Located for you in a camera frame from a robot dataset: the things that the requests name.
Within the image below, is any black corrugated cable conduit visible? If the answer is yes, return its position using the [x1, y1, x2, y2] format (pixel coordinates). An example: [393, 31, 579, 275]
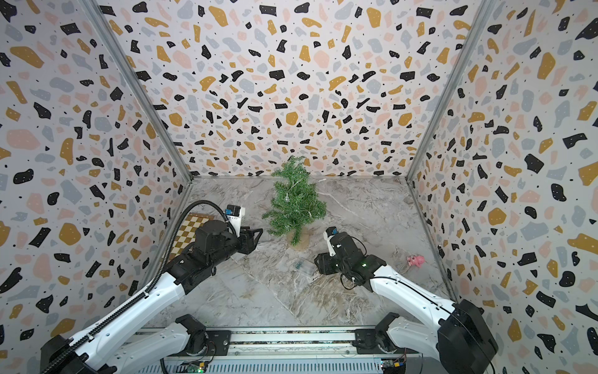
[39, 199, 235, 374]

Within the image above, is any wooden chess board box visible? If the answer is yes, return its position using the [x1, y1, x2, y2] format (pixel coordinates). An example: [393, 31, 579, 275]
[169, 213, 214, 260]

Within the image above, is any pink toy pig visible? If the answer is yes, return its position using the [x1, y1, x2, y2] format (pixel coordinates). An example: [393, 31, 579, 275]
[406, 256, 426, 268]

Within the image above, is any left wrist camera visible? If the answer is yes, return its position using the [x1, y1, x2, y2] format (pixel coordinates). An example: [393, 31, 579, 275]
[225, 204, 245, 236]

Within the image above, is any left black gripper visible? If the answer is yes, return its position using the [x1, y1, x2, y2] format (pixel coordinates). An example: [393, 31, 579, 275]
[209, 224, 264, 271]

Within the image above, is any clear battery box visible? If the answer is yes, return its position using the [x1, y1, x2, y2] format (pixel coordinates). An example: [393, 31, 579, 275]
[293, 259, 318, 277]

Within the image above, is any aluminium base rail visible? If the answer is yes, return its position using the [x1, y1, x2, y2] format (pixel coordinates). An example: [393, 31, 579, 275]
[100, 324, 491, 374]

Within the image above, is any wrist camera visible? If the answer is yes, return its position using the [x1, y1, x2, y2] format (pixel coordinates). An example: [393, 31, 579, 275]
[323, 226, 339, 257]
[225, 204, 245, 236]

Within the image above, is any small green christmas tree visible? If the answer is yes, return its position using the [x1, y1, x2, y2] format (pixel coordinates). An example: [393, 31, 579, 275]
[262, 156, 327, 246]

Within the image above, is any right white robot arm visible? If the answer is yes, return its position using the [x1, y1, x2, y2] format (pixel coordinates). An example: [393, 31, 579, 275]
[315, 227, 498, 373]

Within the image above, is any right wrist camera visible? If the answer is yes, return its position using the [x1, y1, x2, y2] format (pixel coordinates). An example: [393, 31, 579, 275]
[323, 226, 339, 257]

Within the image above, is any clear string light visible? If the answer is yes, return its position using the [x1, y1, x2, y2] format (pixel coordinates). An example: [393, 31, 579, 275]
[272, 181, 326, 222]

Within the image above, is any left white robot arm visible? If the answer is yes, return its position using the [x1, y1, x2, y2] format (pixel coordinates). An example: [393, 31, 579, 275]
[40, 221, 263, 373]

